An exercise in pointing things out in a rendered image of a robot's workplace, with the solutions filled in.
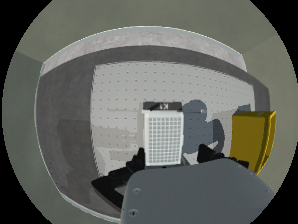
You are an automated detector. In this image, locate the light grey perforated base plate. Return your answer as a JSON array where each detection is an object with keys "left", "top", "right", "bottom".
[{"left": 90, "top": 61, "right": 255, "bottom": 177}]

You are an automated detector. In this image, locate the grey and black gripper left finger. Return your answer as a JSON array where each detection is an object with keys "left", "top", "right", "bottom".
[{"left": 91, "top": 147, "right": 145, "bottom": 213}]

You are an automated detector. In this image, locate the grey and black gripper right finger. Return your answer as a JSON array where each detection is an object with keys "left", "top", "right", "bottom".
[{"left": 197, "top": 144, "right": 249, "bottom": 169}]

